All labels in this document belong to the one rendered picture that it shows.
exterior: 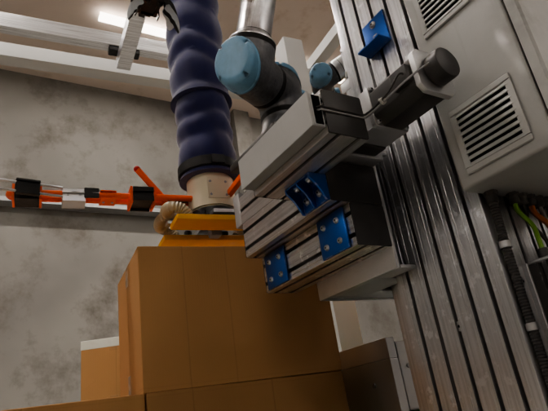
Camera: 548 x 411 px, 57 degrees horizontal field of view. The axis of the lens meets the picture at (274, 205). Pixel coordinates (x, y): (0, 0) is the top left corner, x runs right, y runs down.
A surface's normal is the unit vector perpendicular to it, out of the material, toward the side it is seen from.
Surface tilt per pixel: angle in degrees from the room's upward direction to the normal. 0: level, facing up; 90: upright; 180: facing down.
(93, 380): 90
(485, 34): 90
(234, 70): 97
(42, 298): 90
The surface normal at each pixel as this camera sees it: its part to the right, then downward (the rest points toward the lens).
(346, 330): 0.41, -0.40
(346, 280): -0.86, -0.08
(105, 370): 0.00, -0.38
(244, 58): -0.56, -0.12
